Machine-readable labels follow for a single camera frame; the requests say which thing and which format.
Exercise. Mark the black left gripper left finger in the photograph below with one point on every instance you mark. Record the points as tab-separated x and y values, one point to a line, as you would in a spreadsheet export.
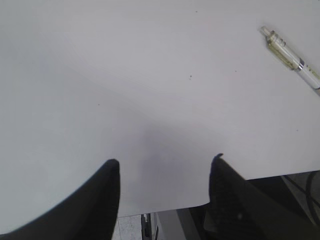
90	213

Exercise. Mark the metal table leg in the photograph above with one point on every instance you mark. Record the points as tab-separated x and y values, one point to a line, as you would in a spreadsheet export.
149	226

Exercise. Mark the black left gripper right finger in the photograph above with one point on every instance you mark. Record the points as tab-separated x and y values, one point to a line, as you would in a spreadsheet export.
261	209

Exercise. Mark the white green pen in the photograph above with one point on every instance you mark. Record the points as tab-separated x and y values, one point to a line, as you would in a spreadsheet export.
290	59

